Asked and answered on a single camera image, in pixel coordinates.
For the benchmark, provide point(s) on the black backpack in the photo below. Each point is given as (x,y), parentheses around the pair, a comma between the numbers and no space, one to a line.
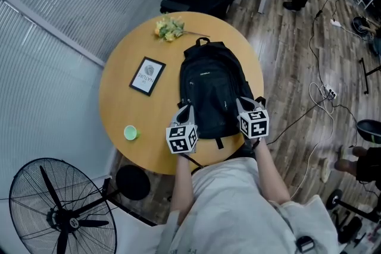
(211,83)

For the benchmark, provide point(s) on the person's left forearm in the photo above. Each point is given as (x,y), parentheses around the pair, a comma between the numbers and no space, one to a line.
(181,187)

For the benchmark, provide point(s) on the person's grey shirt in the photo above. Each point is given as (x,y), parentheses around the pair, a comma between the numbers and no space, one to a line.
(238,217)

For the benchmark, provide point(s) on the black wheeled stand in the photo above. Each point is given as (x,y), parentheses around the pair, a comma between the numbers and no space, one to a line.
(334,199)

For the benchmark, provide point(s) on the person's right forearm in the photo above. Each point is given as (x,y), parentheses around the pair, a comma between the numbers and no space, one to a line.
(271,175)

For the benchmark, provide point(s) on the black framed picture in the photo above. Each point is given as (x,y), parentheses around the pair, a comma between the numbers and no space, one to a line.
(147,75)

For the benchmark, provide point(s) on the small black round fan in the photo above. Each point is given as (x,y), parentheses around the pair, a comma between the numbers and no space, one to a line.
(361,26)

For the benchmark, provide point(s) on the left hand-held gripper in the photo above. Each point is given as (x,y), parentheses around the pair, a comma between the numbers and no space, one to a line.
(180,139)

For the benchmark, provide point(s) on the yellow artificial flowers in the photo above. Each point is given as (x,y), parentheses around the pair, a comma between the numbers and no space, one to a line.
(169,28)

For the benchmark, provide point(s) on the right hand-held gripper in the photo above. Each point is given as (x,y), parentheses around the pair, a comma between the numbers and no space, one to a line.
(253,125)

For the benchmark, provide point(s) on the black clip-on device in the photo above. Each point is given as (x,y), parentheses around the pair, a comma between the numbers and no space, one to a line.
(305,244)

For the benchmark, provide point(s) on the green cup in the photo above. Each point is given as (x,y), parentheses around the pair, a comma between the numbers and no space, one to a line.
(131,133)

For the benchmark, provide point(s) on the black metal stand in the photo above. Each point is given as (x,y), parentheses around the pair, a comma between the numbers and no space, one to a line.
(364,77)

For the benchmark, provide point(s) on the black standing fan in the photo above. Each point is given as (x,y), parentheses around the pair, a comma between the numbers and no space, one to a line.
(73,221)

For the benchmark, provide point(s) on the white power strip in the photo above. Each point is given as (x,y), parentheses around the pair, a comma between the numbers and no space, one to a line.
(335,23)
(331,91)

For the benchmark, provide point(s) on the round wooden table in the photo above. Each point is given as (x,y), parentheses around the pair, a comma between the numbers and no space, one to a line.
(125,98)

